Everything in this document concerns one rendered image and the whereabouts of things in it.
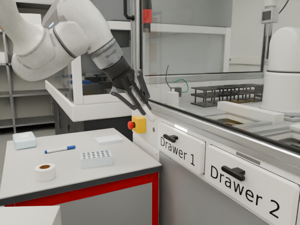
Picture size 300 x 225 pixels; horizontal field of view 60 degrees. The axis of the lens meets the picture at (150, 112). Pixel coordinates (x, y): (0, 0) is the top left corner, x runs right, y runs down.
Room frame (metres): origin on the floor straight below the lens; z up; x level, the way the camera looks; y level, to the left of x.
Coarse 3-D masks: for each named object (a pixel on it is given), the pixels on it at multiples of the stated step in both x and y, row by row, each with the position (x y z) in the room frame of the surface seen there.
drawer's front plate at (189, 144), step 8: (160, 128) 1.01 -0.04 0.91; (168, 128) 0.95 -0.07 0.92; (160, 136) 1.01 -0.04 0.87; (184, 136) 0.85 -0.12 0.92; (192, 136) 0.84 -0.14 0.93; (160, 144) 1.01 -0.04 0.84; (168, 144) 0.95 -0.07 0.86; (176, 144) 0.90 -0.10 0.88; (184, 144) 0.85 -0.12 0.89; (192, 144) 0.81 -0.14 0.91; (200, 144) 0.77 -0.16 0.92; (168, 152) 0.95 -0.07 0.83; (192, 152) 0.81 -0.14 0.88; (200, 152) 0.77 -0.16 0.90; (184, 160) 0.85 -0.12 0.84; (200, 160) 0.77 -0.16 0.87; (192, 168) 0.81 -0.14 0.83; (200, 168) 0.77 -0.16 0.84
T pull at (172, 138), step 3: (165, 135) 0.90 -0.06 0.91; (168, 135) 0.90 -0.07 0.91; (171, 135) 0.90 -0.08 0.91; (174, 135) 0.90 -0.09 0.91; (165, 138) 0.90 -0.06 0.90; (168, 138) 0.88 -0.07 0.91; (171, 138) 0.86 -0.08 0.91; (174, 138) 0.86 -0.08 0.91; (177, 138) 0.89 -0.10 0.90; (171, 141) 0.86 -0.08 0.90; (174, 141) 0.85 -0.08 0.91
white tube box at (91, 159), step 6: (96, 150) 1.05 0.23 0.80; (102, 150) 1.06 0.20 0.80; (108, 150) 1.06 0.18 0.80; (84, 156) 0.99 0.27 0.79; (90, 156) 1.00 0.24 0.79; (96, 156) 0.99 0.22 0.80; (102, 156) 0.99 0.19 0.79; (108, 156) 0.98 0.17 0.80; (84, 162) 0.96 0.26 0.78; (90, 162) 0.96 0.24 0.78; (96, 162) 0.97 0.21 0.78; (102, 162) 0.98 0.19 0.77; (108, 162) 0.98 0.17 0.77
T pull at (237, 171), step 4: (224, 168) 0.62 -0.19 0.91; (228, 168) 0.62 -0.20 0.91; (232, 168) 0.62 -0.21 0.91; (236, 168) 0.62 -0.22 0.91; (240, 168) 0.62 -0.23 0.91; (228, 172) 0.61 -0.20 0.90; (232, 172) 0.60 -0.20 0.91; (236, 172) 0.59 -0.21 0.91; (240, 172) 0.60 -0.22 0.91; (244, 172) 0.60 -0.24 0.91; (236, 176) 0.59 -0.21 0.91; (240, 176) 0.58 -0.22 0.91; (244, 176) 0.58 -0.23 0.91; (240, 180) 0.57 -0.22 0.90
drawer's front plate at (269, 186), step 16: (208, 160) 0.74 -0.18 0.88; (224, 160) 0.68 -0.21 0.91; (240, 160) 0.63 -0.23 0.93; (208, 176) 0.73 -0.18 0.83; (224, 176) 0.67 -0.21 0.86; (256, 176) 0.58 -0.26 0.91; (272, 176) 0.54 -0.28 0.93; (256, 192) 0.57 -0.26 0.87; (272, 192) 0.53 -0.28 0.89; (288, 192) 0.50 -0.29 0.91; (256, 208) 0.57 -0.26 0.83; (272, 208) 0.53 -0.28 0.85; (288, 208) 0.50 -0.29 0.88; (288, 224) 0.49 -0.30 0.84
